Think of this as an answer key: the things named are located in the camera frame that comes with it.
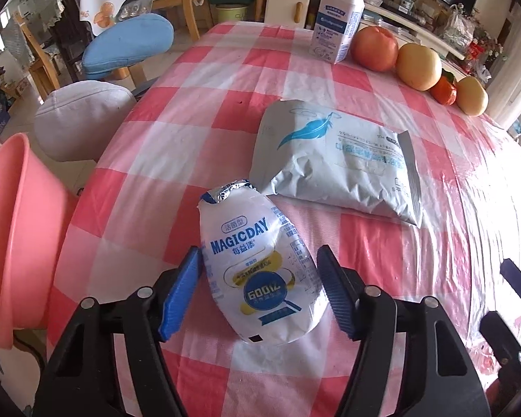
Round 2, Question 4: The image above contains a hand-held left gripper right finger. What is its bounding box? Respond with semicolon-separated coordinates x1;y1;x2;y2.
316;245;491;417

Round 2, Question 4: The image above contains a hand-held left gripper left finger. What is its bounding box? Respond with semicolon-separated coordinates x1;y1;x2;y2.
32;247;202;417

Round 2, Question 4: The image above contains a crushed white yogurt bottle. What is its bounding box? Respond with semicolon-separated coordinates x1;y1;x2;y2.
198;178;328;346

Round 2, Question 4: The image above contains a pink plastic basin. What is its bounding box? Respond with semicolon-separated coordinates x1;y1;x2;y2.
0;132;81;350

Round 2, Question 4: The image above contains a grey white tissue pack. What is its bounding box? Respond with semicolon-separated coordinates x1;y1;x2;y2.
248;100;424;227

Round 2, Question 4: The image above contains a pink white checkered tablecloth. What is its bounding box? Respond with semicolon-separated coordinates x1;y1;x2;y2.
48;22;521;417

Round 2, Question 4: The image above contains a small yellow pear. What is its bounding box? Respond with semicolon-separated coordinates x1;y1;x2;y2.
456;76;489;117

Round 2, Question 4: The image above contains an orange tangerine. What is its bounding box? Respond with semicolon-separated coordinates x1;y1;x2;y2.
430;72;458;106

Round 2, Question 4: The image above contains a large yellow pear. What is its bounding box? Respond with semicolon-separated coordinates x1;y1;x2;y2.
395;42;443;92

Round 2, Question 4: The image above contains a red apple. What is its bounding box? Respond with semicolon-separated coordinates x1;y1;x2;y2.
351;26;399;72

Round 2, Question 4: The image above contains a blue seat cushion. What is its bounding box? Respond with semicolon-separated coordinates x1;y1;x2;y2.
82;13;174;80

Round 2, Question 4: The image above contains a white plastic milk bottle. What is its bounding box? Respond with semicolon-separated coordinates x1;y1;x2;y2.
309;0;366;65

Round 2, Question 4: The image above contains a wooden chair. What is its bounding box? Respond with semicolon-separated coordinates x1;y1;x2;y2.
15;11;61;92

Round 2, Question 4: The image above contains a cream cabinet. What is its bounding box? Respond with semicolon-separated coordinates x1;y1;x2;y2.
251;0;467;59

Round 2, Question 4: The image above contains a green plastic bucket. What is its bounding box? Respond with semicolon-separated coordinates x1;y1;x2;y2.
215;3;248;22

